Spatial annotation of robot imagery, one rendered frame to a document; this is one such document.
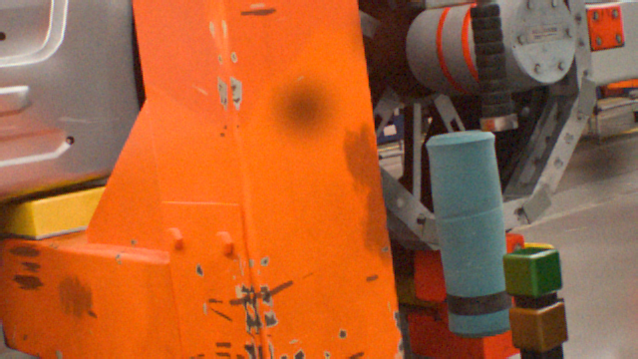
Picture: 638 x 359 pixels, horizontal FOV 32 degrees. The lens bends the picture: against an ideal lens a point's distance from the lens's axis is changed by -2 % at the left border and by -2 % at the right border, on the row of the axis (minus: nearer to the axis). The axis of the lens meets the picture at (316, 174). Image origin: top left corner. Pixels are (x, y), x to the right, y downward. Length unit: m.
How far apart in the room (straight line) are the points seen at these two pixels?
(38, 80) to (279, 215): 0.54
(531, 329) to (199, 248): 0.32
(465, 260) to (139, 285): 0.44
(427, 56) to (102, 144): 0.46
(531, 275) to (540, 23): 0.55
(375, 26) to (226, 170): 0.65
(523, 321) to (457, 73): 0.57
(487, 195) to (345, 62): 0.42
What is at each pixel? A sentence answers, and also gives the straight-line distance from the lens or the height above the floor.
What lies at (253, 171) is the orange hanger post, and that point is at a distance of 1.00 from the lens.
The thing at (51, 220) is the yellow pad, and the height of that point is 0.70.
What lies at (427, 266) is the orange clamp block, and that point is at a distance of 1.59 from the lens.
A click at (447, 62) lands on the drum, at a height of 0.83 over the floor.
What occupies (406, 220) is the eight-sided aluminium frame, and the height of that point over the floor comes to 0.63.
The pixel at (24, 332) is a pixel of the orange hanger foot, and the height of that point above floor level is 0.55.
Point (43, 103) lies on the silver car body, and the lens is 1.47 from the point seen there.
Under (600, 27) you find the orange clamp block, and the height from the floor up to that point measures 0.85.
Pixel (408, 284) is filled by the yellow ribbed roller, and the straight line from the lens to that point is 1.73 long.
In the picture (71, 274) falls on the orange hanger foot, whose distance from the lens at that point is 1.36.
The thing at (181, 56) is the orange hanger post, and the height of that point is 0.88.
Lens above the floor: 0.85
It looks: 6 degrees down
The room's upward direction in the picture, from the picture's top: 8 degrees counter-clockwise
